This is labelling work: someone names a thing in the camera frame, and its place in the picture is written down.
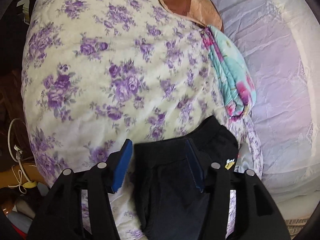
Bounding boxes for black pants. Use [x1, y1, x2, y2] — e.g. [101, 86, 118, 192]
[133, 115, 238, 239]

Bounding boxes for teal pink floral folded quilt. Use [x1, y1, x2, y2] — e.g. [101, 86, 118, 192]
[201, 25, 257, 121]

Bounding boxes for purple floral bedspread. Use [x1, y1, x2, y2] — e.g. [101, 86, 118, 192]
[21, 0, 264, 240]

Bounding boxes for brown satin pillow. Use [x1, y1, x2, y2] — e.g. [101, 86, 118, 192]
[159, 0, 224, 31]

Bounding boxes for white cable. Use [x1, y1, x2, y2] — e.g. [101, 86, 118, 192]
[7, 117, 38, 195]

